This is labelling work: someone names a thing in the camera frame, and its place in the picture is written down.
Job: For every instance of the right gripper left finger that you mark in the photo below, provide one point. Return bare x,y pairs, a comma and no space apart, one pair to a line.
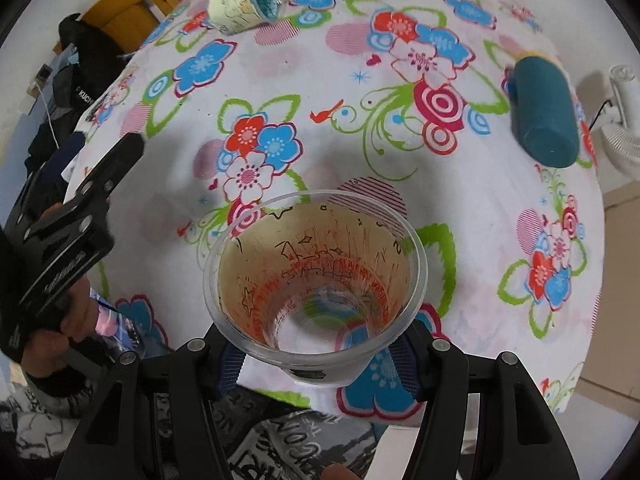
154,418

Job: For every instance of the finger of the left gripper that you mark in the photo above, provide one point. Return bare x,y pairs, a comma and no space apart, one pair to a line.
95,190

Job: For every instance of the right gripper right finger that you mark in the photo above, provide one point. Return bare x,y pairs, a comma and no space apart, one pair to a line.
517,435

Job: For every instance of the clear plastic cup red print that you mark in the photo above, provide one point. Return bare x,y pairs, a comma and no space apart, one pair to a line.
316,282

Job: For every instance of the yellow cartoon cup lying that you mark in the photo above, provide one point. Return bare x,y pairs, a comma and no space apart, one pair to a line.
233,16

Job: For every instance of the person left hand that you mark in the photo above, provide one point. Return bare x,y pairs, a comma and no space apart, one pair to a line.
43,355

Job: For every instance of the white printed t-shirt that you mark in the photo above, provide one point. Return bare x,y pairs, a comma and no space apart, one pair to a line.
262,437

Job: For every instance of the black jacket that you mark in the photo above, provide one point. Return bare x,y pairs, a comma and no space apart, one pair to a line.
95,63

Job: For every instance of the wooden chair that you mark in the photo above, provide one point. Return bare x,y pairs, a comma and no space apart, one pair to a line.
128,22

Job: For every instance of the white standing fan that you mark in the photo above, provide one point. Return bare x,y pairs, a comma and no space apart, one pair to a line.
617,122

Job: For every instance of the teal bottle yellow cap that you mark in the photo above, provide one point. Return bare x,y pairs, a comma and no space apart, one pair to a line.
545,123

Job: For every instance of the floral tablecloth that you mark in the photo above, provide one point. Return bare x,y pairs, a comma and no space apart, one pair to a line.
403,100

